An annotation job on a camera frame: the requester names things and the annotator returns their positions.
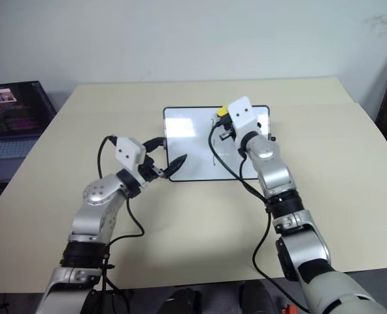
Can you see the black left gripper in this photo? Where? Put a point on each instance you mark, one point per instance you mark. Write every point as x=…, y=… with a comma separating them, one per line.
x=147, y=170

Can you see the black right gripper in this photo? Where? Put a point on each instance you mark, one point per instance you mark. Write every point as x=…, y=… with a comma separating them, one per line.
x=227, y=129

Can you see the yellow whiteboard eraser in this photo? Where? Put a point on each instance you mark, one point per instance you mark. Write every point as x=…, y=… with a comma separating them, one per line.
x=222, y=111

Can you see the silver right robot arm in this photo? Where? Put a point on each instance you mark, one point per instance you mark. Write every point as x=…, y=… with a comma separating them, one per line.
x=275, y=170

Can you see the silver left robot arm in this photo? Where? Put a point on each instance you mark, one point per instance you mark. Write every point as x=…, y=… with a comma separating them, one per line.
x=97, y=209

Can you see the black framed whiteboard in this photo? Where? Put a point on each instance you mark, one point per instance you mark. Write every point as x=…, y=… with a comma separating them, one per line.
x=193, y=144

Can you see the dark rounded shape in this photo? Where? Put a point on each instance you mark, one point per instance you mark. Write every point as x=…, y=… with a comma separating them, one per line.
x=180, y=302
x=257, y=299

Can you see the open laptop with dark screen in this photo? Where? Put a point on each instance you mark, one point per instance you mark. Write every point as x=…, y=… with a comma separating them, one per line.
x=12, y=114

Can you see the small red object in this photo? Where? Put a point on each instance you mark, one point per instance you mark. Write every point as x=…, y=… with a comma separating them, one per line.
x=289, y=309

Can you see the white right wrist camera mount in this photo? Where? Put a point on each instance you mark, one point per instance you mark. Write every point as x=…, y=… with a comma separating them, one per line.
x=242, y=114

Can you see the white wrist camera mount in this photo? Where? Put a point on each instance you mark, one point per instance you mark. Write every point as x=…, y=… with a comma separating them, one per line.
x=242, y=114
x=128, y=152

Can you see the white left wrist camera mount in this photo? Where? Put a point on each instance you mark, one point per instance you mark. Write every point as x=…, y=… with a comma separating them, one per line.
x=128, y=152

